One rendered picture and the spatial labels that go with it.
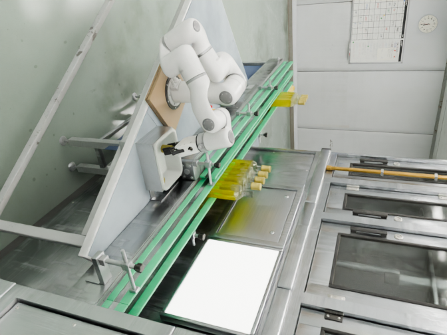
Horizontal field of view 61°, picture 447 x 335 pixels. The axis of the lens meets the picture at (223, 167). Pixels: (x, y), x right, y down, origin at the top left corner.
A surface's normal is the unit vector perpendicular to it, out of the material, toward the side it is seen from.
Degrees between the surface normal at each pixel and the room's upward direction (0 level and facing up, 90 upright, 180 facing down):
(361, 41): 90
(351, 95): 90
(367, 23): 90
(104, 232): 0
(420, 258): 90
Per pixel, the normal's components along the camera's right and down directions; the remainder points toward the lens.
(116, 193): 0.93, 0.09
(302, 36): -0.36, 0.48
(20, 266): -0.11, -0.87
